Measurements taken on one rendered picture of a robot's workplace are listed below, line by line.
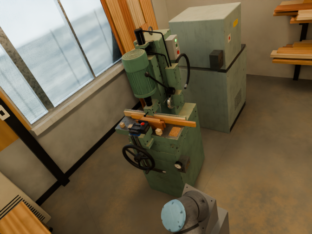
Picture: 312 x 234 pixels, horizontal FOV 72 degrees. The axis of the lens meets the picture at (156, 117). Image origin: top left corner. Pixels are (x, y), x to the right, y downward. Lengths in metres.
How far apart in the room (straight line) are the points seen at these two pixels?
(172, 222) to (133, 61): 0.98
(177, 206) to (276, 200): 1.32
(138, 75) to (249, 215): 1.57
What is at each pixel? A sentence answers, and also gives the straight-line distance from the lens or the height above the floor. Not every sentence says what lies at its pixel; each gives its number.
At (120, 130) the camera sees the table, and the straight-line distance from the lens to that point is 1.88.
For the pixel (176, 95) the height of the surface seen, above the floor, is 1.07.
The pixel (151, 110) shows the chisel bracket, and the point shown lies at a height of 1.06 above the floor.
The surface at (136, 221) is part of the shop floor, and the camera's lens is 2.37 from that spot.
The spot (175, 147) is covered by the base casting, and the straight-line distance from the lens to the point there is 1.73.
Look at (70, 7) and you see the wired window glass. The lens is 2.92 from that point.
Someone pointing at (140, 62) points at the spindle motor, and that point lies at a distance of 1.46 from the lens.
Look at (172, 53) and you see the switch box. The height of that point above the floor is 1.38.
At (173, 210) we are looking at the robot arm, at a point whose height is 0.95.
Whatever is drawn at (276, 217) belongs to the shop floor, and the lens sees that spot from 2.29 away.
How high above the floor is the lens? 2.02
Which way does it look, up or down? 37 degrees down
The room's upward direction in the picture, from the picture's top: 18 degrees counter-clockwise
